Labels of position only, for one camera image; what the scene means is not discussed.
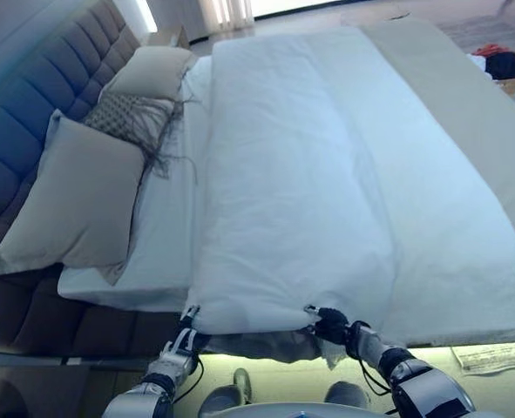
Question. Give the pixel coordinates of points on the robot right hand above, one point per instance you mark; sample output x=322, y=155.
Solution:
x=333, y=326

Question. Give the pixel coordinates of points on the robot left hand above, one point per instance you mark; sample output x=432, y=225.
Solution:
x=189, y=320

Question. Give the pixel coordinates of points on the white duvet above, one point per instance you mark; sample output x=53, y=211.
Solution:
x=305, y=183

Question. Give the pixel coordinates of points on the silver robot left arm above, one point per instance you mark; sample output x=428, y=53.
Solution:
x=161, y=370

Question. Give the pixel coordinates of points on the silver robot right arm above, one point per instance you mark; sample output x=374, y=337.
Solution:
x=418, y=383

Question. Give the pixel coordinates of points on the silver robot right leg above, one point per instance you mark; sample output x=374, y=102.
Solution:
x=346, y=394

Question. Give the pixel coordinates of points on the silver robot leg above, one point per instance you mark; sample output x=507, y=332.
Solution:
x=346, y=394
x=220, y=398

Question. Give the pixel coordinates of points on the white fringed blanket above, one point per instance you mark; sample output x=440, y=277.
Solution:
x=261, y=346

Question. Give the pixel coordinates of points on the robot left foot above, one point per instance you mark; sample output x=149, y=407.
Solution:
x=242, y=383

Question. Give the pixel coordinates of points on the silver robot left leg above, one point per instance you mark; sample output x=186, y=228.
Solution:
x=220, y=398

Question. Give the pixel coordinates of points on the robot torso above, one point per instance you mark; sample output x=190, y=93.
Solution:
x=261, y=413

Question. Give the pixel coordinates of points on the glass-top wooden nightstand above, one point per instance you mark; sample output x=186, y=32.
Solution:
x=65, y=392

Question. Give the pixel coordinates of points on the beige pillow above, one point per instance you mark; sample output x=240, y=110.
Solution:
x=152, y=72
x=74, y=204

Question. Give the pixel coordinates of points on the woven fringed cushion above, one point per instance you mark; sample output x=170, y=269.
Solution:
x=122, y=115

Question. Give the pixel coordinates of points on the beige bedspread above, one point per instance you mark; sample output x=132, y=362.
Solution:
x=449, y=96

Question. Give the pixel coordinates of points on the brown tufted headboard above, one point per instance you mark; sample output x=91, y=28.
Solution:
x=35, y=87

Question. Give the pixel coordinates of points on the small wooden nightstand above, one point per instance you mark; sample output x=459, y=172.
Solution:
x=170, y=37

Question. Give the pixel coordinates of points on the wooden box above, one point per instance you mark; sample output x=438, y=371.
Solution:
x=512, y=86

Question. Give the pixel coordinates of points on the white garment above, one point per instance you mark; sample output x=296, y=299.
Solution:
x=479, y=63

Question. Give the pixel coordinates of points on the beige curtain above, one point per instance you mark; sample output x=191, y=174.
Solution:
x=222, y=11

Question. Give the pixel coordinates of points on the black garment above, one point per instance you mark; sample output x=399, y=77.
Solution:
x=507, y=67

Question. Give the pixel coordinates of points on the red garment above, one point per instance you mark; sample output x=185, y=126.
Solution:
x=490, y=50

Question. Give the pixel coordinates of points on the bright large window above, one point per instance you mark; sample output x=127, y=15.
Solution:
x=296, y=8

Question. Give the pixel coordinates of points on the lit wall light strip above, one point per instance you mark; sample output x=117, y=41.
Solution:
x=149, y=15

